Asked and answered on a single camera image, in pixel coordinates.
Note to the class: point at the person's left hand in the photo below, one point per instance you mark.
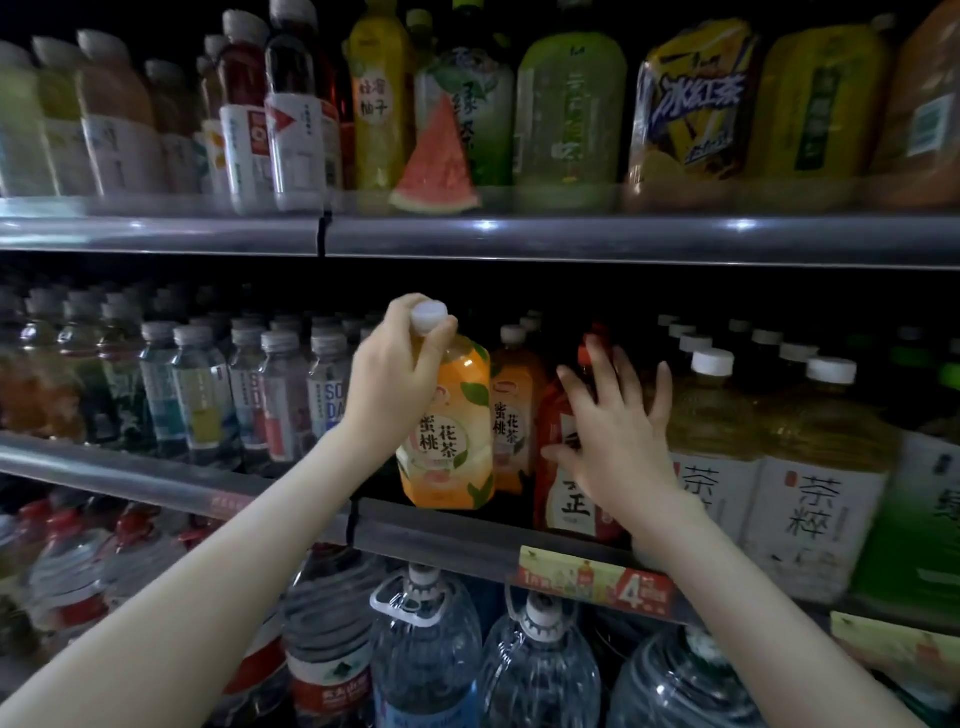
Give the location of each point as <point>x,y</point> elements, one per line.
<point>383,390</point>

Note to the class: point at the person's right hand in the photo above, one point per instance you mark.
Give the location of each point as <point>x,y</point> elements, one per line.
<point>615,450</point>

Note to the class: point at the orange flower label tea bottle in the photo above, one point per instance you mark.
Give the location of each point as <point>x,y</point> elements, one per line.
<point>450,435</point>

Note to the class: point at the row of large water jugs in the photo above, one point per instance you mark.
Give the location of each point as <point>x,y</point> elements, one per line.
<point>435,645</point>

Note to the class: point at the person's left forearm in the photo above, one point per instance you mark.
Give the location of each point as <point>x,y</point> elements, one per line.
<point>180,615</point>

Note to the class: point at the person's right forearm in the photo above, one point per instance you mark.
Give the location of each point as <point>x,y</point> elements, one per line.
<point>765,630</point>

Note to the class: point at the watermelon slice shelf decoration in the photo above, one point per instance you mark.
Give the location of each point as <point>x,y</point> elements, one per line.
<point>438,173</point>

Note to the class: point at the red price tag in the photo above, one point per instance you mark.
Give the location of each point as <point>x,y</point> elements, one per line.
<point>228,506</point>

